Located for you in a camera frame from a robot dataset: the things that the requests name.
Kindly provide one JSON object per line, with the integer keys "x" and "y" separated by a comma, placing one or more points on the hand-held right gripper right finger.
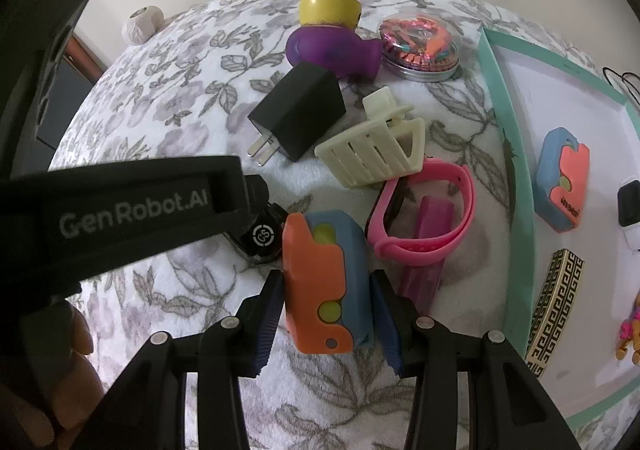
{"x": 387, "y": 325}

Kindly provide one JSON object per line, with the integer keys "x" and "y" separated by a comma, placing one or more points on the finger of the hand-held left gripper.
{"x": 256, "y": 194}

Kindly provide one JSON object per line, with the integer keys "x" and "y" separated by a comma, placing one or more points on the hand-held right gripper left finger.
{"x": 267, "y": 325}

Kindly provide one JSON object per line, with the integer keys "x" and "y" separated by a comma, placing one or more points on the black toy car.
{"x": 262, "y": 235}

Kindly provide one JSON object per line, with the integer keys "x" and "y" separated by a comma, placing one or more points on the orange blue toy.
{"x": 555, "y": 180}
{"x": 320, "y": 290}

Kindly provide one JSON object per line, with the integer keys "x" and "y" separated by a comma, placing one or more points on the pink wristband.
{"x": 415, "y": 252}

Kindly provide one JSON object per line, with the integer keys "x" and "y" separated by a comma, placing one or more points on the black plug charger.
{"x": 300, "y": 109}

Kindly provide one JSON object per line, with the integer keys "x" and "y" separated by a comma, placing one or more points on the white hair claw clip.
{"x": 365, "y": 149}

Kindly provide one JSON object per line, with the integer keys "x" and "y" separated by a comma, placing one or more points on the gold patterned box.
{"x": 555, "y": 310}

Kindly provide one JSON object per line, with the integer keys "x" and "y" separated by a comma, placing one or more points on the pink doll figure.
{"x": 632, "y": 330}

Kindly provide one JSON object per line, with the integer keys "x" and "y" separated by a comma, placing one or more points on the white smart watch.
{"x": 630, "y": 205}

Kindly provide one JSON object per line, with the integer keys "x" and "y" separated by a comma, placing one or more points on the teal-rimmed white tray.
{"x": 550, "y": 94}

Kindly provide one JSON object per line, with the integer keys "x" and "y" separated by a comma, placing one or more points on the person's left hand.
{"x": 75, "y": 355}

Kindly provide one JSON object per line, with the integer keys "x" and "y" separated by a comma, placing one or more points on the brown wooden furniture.
{"x": 80, "y": 79}

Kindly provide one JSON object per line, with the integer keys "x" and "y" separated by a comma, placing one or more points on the purple toy with yellow cap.
{"x": 325, "y": 49}

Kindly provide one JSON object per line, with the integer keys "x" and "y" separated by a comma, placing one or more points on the white yarn ball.
{"x": 142, "y": 24}

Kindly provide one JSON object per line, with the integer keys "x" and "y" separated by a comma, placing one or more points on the round tin of colourful bands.
{"x": 420, "y": 47}

